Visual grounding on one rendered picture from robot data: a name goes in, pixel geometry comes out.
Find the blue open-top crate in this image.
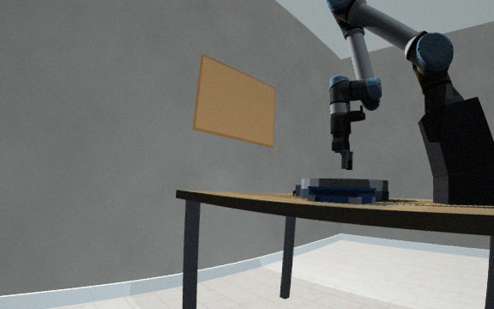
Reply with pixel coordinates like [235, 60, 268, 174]
[308, 186, 377, 204]

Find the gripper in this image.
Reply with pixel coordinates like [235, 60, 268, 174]
[329, 102, 365, 170]

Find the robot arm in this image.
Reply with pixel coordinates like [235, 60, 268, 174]
[327, 0, 464, 114]

